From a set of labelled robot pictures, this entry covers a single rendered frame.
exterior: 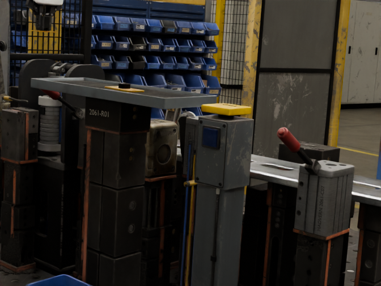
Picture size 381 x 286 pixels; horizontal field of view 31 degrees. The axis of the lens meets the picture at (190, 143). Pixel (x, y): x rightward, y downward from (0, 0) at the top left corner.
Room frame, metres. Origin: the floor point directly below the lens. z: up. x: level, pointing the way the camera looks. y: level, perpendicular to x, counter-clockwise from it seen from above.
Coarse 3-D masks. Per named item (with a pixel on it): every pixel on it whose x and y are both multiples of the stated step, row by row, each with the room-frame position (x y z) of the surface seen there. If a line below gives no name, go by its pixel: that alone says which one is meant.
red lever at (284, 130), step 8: (280, 128) 1.07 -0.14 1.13; (280, 136) 1.07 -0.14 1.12; (288, 136) 1.07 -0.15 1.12; (288, 144) 1.08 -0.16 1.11; (296, 144) 1.09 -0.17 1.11; (296, 152) 1.10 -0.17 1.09; (304, 160) 1.13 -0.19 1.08; (312, 160) 1.14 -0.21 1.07; (304, 168) 1.14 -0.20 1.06; (312, 168) 1.13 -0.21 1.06
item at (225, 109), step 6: (204, 108) 1.11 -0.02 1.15; (210, 108) 1.10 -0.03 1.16; (216, 108) 1.10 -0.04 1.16; (222, 108) 1.09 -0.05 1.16; (228, 108) 1.08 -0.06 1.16; (234, 108) 1.09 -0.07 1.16; (240, 108) 1.10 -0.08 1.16; (246, 108) 1.11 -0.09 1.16; (222, 114) 1.09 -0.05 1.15; (228, 114) 1.08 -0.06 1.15; (234, 114) 1.09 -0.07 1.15; (240, 114) 1.10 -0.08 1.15; (246, 114) 1.12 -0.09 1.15
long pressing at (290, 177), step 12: (180, 156) 1.51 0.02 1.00; (252, 156) 1.56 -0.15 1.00; (252, 168) 1.42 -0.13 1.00; (264, 168) 1.43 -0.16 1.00; (288, 168) 1.45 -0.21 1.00; (264, 180) 1.36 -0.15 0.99; (276, 180) 1.34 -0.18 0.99; (288, 180) 1.32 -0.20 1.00; (360, 180) 1.36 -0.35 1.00; (372, 180) 1.36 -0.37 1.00; (360, 192) 1.23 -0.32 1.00; (372, 192) 1.25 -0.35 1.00; (372, 204) 1.20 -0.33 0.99
